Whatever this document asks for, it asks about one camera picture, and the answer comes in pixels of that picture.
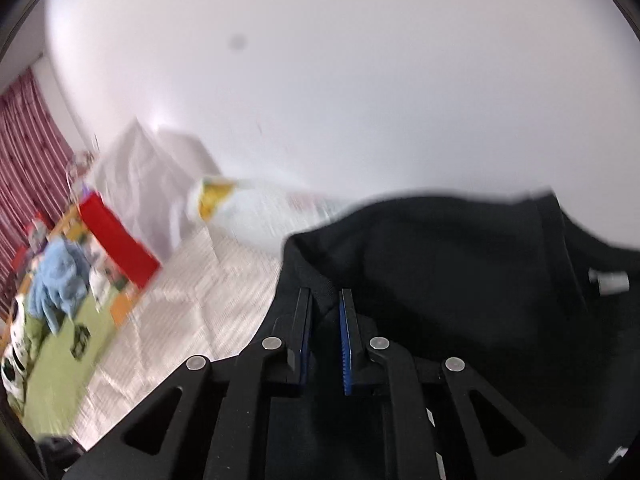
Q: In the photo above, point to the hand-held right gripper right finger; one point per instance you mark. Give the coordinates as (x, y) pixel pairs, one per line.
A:
(346, 345)

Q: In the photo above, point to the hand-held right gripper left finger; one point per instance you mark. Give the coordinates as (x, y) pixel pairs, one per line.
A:
(305, 345)

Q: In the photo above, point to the black sweatshirt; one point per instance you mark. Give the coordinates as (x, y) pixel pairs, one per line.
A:
(425, 270)

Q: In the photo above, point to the striped quilted mattress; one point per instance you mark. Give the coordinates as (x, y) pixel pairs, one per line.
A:
(190, 310)

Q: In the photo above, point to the rolled white yellow-print sheet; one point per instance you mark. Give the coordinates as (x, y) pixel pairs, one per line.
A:
(250, 215)

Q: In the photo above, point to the orange wooden board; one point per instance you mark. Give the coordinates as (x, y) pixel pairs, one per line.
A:
(122, 310)

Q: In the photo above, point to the red cardboard box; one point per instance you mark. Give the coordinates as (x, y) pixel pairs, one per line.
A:
(120, 245)

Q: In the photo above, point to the small dark packet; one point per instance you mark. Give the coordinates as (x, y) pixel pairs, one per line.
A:
(80, 342)

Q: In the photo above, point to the white Uniqlo shopping bag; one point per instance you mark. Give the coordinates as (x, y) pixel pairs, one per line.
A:
(145, 185)

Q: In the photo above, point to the green floor mat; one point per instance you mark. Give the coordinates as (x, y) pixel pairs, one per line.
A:
(60, 385)

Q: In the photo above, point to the blue cloth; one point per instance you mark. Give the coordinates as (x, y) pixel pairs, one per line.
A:
(57, 275)

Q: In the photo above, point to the black and white plush toy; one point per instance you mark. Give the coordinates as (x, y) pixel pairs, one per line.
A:
(12, 360)

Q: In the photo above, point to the red striped curtain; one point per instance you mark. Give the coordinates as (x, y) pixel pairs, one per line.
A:
(30, 160)

